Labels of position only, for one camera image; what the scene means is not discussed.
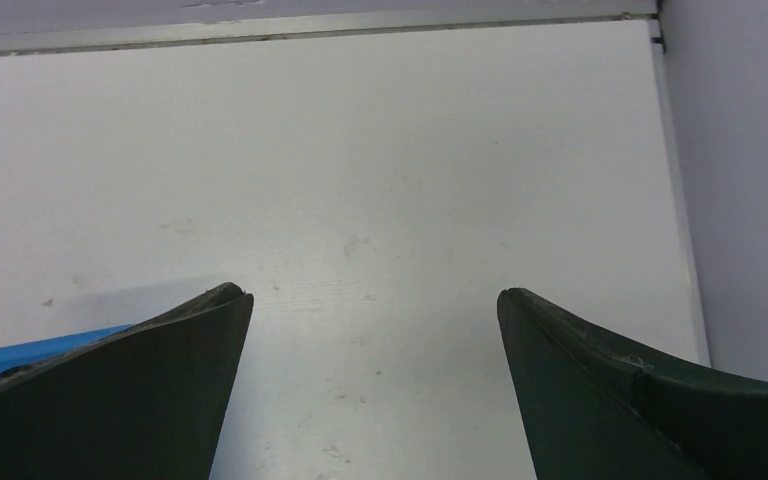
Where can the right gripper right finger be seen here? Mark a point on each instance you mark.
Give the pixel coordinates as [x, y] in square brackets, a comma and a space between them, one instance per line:
[598, 405]

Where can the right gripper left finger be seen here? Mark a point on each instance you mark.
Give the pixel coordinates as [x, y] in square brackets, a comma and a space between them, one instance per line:
[147, 402]

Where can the blue plastic bin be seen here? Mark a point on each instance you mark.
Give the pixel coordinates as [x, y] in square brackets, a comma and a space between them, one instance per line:
[25, 353]

